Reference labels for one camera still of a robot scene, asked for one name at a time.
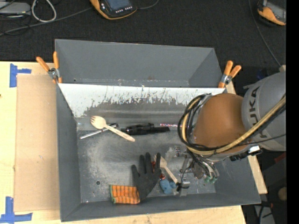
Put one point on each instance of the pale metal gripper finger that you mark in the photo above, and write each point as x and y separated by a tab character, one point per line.
184	184
175	155

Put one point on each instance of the blue toy figure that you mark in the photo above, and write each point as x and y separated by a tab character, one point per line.
166	186

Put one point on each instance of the small red object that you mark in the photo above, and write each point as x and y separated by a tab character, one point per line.
162	177

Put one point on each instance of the black glove with orange cuff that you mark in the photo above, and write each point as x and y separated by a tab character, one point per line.
146	181

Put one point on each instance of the black cylindrical tool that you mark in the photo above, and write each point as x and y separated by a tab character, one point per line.
140	128

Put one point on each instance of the grey metal bin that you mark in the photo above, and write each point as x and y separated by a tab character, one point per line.
121	167

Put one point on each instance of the pale wooden spork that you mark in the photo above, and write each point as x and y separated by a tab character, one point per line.
99	122

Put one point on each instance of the silver metal rod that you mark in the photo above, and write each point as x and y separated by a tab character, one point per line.
92	134

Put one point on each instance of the brown cardboard board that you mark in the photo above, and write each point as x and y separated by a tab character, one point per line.
35	136

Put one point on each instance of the black cylinder on white bracket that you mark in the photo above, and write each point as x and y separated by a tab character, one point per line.
240	157

